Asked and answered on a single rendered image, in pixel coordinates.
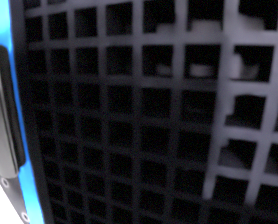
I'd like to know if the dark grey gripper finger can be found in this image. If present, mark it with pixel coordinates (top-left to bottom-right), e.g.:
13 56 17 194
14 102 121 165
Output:
0 44 27 178

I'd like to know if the blue tape rectangle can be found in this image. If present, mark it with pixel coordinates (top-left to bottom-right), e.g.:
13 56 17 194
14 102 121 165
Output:
0 0 43 224

